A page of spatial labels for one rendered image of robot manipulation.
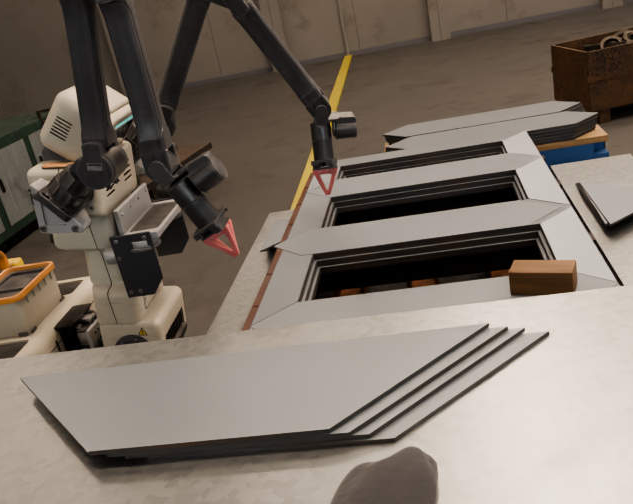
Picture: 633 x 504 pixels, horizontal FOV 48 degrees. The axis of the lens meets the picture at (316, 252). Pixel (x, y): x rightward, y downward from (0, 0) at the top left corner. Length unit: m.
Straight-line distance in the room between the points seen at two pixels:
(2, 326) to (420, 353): 1.33
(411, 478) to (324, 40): 11.79
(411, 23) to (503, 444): 11.67
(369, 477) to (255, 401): 0.21
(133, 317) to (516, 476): 1.27
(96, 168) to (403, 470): 1.02
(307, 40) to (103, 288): 10.74
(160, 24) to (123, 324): 11.16
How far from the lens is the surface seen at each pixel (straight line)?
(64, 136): 1.74
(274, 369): 0.93
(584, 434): 0.80
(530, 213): 1.86
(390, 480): 0.72
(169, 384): 0.97
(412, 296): 1.51
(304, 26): 12.38
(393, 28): 12.32
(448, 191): 2.20
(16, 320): 1.98
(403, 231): 1.85
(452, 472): 0.76
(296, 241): 1.92
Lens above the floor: 1.54
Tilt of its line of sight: 22 degrees down
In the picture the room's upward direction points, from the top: 12 degrees counter-clockwise
